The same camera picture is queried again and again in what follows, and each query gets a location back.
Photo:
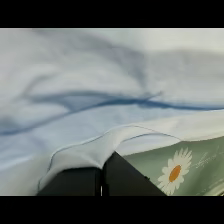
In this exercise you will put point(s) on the light blue shirt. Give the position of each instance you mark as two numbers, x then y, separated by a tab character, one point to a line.
100	93

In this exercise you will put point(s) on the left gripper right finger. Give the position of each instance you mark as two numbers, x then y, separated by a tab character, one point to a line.
128	180

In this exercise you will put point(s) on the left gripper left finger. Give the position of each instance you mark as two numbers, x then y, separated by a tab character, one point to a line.
75	182

